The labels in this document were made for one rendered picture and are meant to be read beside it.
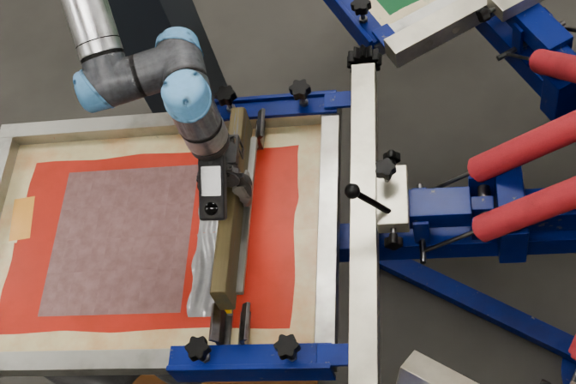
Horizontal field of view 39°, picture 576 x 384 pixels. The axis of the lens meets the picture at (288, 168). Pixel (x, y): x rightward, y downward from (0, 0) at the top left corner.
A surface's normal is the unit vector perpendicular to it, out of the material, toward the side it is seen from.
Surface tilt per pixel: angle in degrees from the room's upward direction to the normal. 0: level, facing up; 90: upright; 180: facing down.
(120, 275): 0
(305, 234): 0
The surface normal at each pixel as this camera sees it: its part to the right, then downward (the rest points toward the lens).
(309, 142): -0.18, -0.53
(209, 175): -0.15, -0.04
